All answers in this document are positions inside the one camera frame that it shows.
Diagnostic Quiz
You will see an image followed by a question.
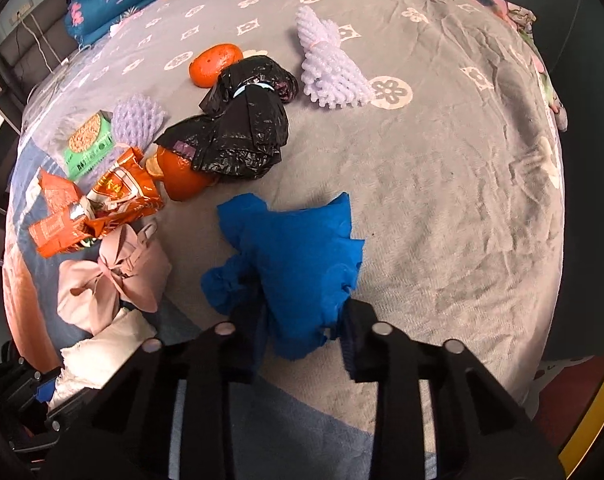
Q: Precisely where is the orange snack packet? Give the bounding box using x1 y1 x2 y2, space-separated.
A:
82 147 165 233

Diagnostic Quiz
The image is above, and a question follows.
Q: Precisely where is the whole mandarin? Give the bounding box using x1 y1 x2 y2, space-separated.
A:
189 44 245 90

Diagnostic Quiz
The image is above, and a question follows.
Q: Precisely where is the orange wrapper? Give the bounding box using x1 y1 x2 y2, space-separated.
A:
28 167 103 259

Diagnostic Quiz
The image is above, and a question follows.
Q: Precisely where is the cartoon printed sheet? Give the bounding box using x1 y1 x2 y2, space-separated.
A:
492 0 568 133

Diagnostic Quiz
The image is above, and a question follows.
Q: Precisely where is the black plastic bag roll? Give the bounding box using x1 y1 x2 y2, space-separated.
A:
154 55 300 181

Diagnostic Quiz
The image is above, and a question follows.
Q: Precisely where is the white cable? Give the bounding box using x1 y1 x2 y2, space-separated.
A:
17 12 68 68

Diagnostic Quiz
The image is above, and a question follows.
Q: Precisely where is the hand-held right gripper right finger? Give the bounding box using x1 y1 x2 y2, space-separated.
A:
339 297 565 480

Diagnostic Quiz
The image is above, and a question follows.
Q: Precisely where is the large purple foam fruit net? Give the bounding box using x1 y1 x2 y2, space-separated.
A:
296 6 374 110

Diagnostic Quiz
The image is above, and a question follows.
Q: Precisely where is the white tissue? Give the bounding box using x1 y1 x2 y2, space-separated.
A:
47 307 158 411

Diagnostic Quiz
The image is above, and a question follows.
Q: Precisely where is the small purple foam fruit net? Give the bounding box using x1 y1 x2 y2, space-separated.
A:
111 94 167 152

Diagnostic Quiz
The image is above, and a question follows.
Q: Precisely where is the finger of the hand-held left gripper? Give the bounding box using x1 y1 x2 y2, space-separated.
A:
36 379 102 433

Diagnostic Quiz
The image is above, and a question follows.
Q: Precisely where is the partly peeled orange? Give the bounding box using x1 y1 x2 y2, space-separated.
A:
146 145 218 202

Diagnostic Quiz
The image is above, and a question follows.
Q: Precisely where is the green snack packet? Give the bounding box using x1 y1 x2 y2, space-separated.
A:
62 111 117 181

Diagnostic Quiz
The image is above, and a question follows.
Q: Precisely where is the grey printed blanket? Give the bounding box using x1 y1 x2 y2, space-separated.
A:
2 0 568 436

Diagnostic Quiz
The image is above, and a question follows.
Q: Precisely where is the wall socket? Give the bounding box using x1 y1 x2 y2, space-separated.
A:
9 2 35 26

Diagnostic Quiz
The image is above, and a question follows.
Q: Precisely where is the grey upholstered headboard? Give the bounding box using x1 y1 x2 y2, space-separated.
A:
0 20 78 116

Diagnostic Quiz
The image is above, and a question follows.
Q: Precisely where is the black bin with yellow rim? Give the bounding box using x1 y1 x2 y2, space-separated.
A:
557 345 604 468

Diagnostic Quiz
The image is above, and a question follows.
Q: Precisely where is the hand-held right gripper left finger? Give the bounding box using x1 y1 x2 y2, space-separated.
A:
42 305 272 480

